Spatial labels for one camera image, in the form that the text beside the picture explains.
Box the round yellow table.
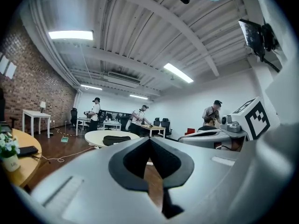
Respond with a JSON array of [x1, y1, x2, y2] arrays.
[[0, 128, 43, 188]]

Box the white side table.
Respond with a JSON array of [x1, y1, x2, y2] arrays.
[[21, 109, 51, 139]]

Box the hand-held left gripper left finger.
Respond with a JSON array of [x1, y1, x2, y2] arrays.
[[30, 137, 168, 224]]

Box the round white table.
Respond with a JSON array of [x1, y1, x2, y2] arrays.
[[84, 130, 141, 149]]

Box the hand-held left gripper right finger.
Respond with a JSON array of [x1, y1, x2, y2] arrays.
[[149, 137, 244, 224]]

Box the white flower pot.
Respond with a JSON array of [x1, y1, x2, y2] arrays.
[[0, 131, 22, 173]]

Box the white wall papers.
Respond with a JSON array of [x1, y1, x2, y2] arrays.
[[0, 52, 17, 78]]

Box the wood-top white desk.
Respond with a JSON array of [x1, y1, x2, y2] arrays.
[[139, 124, 167, 138]]

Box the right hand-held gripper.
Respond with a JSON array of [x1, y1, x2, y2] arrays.
[[178, 96, 272, 150]]

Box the white floor cable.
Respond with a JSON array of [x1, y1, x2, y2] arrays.
[[40, 145, 100, 163]]

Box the ceiling air conditioner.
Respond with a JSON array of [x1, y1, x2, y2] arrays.
[[104, 70, 141, 88]]

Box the black Puma waist bag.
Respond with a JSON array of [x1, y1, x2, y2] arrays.
[[102, 135, 132, 147]]

